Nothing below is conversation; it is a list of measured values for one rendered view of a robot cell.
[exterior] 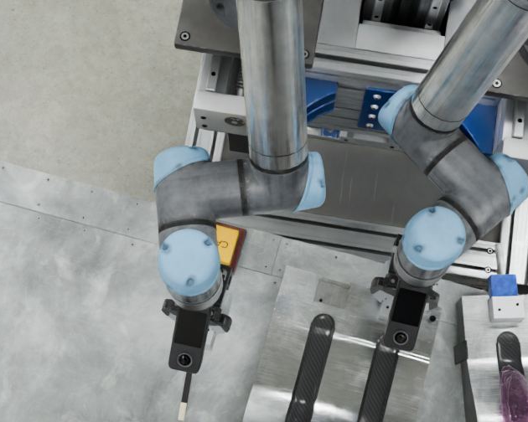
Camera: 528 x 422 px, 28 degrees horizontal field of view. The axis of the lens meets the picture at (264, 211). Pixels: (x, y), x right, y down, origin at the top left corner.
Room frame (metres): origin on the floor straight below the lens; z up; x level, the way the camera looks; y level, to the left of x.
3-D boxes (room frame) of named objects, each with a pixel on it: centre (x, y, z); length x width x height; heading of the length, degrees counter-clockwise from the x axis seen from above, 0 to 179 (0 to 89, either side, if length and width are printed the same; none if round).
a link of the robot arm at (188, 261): (0.32, 0.09, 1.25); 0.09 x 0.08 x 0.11; 6
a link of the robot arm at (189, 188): (0.42, 0.09, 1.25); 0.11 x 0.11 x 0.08; 6
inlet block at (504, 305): (0.39, -0.39, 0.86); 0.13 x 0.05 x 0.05; 2
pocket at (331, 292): (0.37, -0.11, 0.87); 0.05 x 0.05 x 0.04; 74
